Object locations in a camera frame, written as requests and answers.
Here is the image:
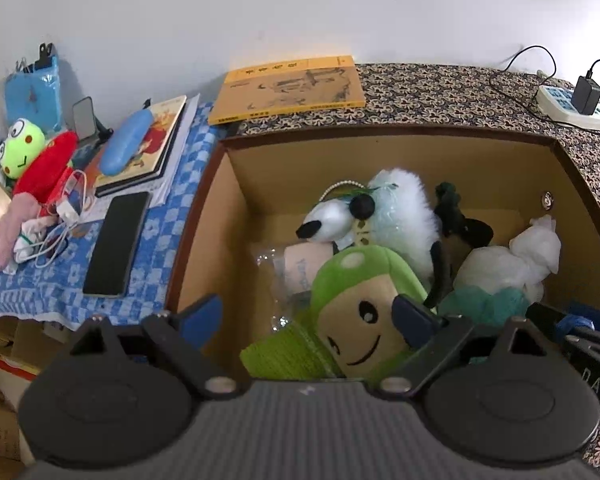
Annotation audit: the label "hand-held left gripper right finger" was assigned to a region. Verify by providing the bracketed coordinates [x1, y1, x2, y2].
[377, 294, 561, 401]

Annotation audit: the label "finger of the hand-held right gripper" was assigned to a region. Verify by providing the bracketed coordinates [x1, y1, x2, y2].
[525, 301, 600, 345]
[566, 335, 600, 362]

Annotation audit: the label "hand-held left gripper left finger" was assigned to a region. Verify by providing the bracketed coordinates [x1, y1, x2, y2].
[67, 294, 238, 401]

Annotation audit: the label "green plush toy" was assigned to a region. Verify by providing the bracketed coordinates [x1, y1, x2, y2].
[300, 246, 431, 386]

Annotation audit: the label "white plastic bag bundle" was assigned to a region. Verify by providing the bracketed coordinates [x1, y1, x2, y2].
[452, 214, 563, 301]

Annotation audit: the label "white fluffy dog toy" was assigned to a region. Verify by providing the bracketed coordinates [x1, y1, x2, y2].
[295, 169, 441, 281]

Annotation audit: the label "brown cardboard box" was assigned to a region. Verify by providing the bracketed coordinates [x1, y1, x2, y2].
[165, 125, 600, 391]

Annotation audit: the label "blue checked cloth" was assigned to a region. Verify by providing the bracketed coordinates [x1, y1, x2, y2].
[0, 102, 228, 331]

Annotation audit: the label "black smartphone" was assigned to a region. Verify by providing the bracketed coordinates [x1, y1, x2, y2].
[82, 191, 152, 298]

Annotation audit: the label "white paper sheets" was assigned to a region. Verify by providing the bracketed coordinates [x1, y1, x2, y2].
[150, 92, 201, 208]

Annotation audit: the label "blue glasses case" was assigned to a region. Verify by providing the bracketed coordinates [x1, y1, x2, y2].
[100, 109, 153, 177]

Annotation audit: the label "stack of picture books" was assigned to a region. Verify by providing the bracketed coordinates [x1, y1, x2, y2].
[92, 95, 188, 181]

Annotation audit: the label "red and white box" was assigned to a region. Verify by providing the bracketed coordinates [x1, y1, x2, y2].
[0, 345, 38, 381]

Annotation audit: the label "brown cardboard carton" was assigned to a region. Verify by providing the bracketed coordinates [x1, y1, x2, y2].
[0, 310, 76, 480]

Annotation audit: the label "pink plush cloth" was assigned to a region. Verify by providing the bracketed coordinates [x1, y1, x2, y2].
[0, 194, 40, 273]

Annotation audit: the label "red plush toy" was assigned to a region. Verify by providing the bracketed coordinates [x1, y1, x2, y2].
[12, 131, 79, 203]

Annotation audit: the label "white power strip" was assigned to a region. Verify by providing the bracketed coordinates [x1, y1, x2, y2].
[537, 85, 600, 131]

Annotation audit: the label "brown patterned bed cover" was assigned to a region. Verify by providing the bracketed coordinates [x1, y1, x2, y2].
[235, 63, 600, 476]

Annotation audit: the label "black charger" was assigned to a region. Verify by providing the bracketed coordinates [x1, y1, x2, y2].
[574, 76, 600, 116]

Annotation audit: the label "small black mirror stand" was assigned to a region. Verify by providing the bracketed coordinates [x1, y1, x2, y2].
[71, 96, 113, 143]

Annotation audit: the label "yellow book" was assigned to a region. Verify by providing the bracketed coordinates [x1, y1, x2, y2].
[208, 55, 367, 126]

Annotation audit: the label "green frog plush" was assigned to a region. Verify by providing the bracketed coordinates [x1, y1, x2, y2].
[0, 118, 47, 180]

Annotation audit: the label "blue pouch with plugs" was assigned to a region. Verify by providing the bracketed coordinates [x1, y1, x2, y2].
[5, 42, 63, 133]

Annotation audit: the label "white charger cable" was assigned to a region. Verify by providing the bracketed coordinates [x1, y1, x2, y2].
[12, 170, 96, 273]

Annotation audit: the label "black charger cable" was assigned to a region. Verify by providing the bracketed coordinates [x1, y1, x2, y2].
[489, 46, 600, 133]

